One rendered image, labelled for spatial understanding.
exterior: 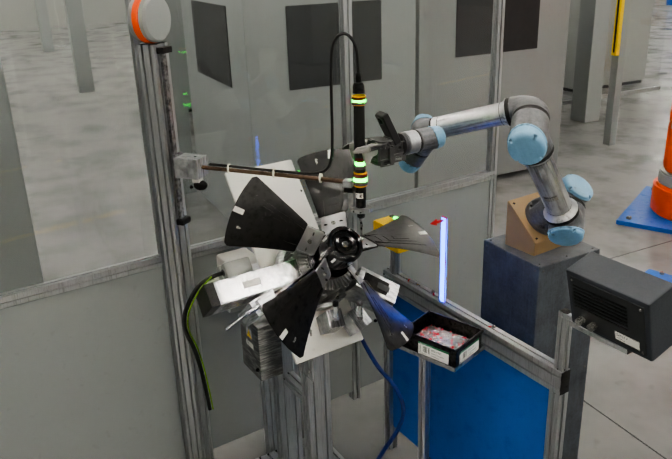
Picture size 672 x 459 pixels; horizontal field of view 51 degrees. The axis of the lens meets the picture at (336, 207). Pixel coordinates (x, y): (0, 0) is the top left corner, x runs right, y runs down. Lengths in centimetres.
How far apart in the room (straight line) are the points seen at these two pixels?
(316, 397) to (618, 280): 112
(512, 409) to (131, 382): 144
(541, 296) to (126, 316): 154
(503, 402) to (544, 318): 36
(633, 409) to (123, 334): 234
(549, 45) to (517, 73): 41
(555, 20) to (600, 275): 491
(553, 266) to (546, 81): 430
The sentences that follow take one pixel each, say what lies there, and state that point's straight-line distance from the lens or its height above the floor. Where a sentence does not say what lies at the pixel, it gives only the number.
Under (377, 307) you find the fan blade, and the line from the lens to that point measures 218.
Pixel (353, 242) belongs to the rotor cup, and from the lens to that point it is 218.
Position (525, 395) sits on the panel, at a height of 69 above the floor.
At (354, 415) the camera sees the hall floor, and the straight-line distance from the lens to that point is 347.
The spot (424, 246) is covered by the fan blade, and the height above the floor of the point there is 115.
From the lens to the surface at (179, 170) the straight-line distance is 247.
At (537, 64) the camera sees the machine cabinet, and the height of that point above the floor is 103.
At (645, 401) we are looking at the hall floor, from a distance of 379.
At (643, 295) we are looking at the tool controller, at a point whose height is 123.
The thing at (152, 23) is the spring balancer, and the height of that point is 187.
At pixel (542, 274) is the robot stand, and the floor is 97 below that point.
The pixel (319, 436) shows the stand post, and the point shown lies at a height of 44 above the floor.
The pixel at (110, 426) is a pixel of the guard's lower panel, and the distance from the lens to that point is 302.
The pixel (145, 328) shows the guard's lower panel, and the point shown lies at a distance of 286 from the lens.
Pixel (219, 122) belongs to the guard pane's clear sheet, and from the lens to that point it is 272.
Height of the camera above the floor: 208
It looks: 20 degrees down
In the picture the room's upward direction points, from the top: 2 degrees counter-clockwise
